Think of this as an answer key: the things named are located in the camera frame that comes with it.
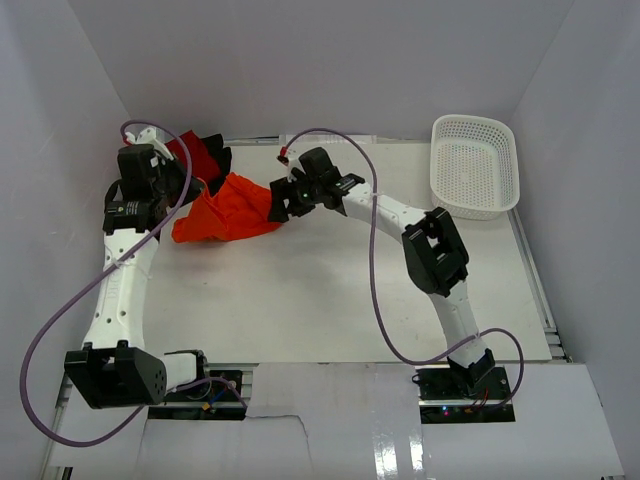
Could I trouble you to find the white plastic basket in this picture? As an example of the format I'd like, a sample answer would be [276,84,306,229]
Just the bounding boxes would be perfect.
[429,114,520,221]

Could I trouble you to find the folded black t shirt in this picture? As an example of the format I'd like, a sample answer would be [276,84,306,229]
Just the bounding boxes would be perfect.
[201,134,232,196]

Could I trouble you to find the white label strip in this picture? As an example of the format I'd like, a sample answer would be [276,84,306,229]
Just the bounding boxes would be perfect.
[278,132,378,146]

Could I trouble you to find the folded red t shirt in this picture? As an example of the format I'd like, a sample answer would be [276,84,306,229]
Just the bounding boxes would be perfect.
[180,130,207,182]

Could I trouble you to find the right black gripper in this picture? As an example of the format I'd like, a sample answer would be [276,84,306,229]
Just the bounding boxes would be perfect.
[269,172,324,224]

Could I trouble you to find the orange t shirt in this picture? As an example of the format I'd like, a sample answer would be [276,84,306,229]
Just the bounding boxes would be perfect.
[171,173,282,243]

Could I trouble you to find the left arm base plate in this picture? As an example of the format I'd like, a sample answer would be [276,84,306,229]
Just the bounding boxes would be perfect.
[147,365,253,421]

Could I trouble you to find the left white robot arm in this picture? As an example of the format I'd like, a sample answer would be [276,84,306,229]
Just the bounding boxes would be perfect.
[64,141,212,409]

